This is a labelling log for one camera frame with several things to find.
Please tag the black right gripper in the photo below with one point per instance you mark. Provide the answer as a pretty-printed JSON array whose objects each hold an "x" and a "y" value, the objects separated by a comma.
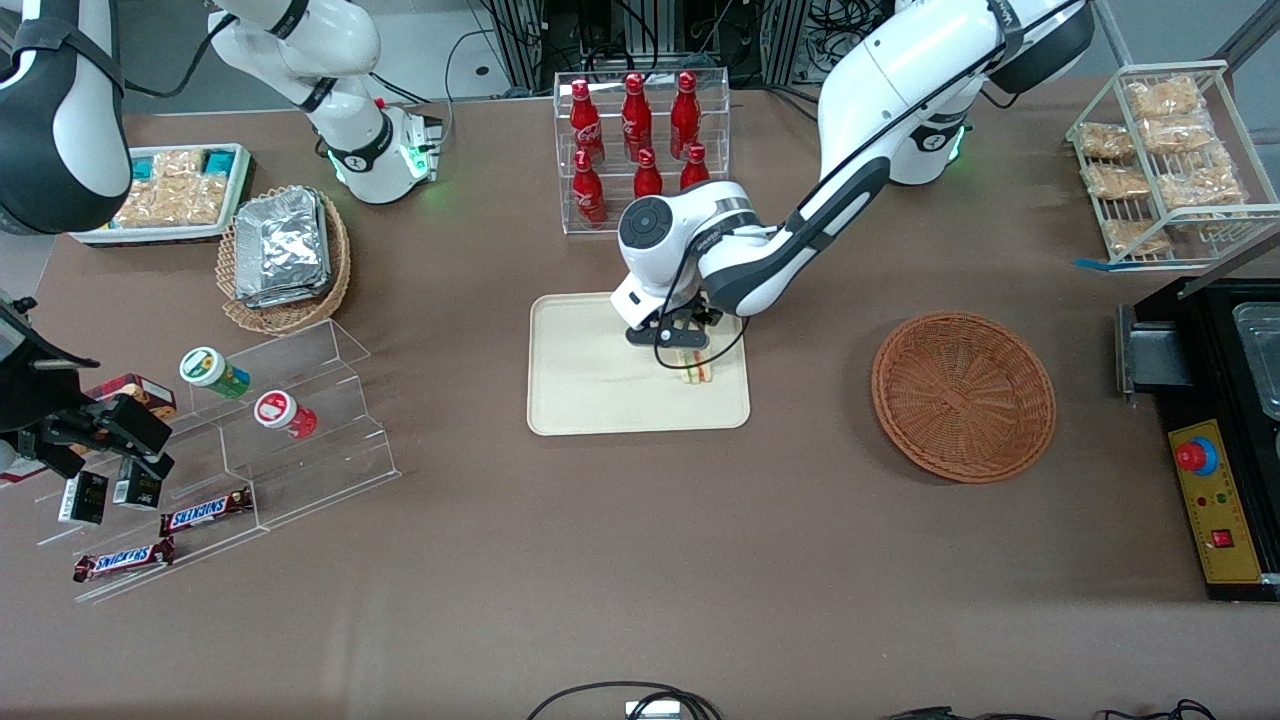
[{"x": 30, "y": 393}]

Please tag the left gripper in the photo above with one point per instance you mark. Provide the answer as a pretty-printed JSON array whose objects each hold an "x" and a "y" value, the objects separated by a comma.
[{"x": 706, "y": 317}]

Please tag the triangular sandwich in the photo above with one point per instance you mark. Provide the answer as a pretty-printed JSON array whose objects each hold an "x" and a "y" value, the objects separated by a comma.
[{"x": 698, "y": 370}]

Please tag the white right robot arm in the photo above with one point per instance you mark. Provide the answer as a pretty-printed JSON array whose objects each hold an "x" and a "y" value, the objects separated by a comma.
[{"x": 340, "y": 40}]

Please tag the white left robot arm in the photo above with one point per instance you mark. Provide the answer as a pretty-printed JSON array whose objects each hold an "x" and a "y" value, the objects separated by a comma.
[{"x": 880, "y": 80}]

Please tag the beige plastic tray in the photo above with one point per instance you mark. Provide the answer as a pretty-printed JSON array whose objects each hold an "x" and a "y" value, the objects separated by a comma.
[{"x": 590, "y": 390}]

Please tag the white rectangular snack tray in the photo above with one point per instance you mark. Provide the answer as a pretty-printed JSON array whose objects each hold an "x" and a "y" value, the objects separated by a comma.
[{"x": 150, "y": 236}]

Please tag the light tan wicker basket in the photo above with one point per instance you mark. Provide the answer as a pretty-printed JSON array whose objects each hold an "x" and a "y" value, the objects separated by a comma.
[{"x": 290, "y": 318}]

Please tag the brown round wicker basket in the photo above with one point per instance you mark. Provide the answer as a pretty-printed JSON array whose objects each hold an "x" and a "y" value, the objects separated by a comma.
[{"x": 960, "y": 395}]

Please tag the red brown carton box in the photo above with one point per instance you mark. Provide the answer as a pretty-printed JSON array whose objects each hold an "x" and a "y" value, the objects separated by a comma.
[{"x": 140, "y": 388}]

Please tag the small black box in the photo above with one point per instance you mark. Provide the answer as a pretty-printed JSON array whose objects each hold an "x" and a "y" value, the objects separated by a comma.
[
  {"x": 83, "y": 498},
  {"x": 137, "y": 488}
]

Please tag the brown snickers bar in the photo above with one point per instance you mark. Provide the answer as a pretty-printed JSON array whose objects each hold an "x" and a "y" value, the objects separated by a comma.
[
  {"x": 205, "y": 512},
  {"x": 122, "y": 561}
]

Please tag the green snack cup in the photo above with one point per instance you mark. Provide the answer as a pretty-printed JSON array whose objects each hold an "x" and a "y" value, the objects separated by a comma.
[{"x": 212, "y": 370}]

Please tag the red cola bottle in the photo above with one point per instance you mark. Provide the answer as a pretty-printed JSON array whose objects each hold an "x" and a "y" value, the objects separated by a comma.
[
  {"x": 585, "y": 125},
  {"x": 685, "y": 120},
  {"x": 648, "y": 180},
  {"x": 589, "y": 195},
  {"x": 636, "y": 120},
  {"x": 695, "y": 172}
]

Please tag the red snack cup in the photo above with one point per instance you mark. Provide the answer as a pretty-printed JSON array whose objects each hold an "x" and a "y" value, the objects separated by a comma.
[{"x": 282, "y": 412}]

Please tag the clear acrylic bottle rack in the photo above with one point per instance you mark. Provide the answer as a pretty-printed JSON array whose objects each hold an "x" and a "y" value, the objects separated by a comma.
[{"x": 562, "y": 150}]

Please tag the clear acrylic stepped display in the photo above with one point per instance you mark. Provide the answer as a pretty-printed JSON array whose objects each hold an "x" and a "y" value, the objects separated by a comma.
[{"x": 320, "y": 470}]

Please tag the silver foil packet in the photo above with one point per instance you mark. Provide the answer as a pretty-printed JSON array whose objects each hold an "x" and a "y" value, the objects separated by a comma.
[
  {"x": 290, "y": 297},
  {"x": 282, "y": 240}
]

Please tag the beige cracker packets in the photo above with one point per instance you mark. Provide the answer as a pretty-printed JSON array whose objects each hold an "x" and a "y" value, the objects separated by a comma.
[{"x": 175, "y": 195}]

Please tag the teal snack packet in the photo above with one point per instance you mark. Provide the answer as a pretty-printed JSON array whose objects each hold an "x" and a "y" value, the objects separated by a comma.
[
  {"x": 219, "y": 161},
  {"x": 143, "y": 168}
]

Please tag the blue tape strip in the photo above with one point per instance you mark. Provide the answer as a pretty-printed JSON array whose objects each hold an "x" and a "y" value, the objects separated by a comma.
[{"x": 1095, "y": 264}]

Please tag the wrapped bread packet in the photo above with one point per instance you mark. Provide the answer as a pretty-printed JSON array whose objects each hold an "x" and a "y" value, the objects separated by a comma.
[
  {"x": 1115, "y": 182},
  {"x": 1200, "y": 188},
  {"x": 1135, "y": 238},
  {"x": 1177, "y": 135},
  {"x": 1165, "y": 100},
  {"x": 1105, "y": 141}
]

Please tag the red emergency stop button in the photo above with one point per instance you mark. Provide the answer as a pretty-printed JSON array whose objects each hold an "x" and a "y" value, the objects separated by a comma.
[{"x": 1194, "y": 456}]

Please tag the black machine housing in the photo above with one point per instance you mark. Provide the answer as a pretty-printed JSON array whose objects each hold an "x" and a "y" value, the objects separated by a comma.
[{"x": 1210, "y": 390}]

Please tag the yellow control panel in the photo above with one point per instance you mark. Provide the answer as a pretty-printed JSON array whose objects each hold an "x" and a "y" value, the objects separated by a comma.
[{"x": 1225, "y": 500}]

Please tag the clear plastic container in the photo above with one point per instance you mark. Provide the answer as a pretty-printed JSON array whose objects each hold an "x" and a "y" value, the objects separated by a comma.
[{"x": 1260, "y": 350}]

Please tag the grey metal bracket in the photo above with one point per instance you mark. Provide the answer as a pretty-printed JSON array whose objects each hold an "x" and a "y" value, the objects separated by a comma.
[{"x": 1155, "y": 355}]

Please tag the grey aluminium frame bar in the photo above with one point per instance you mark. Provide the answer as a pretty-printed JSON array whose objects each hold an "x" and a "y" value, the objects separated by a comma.
[{"x": 1235, "y": 260}]

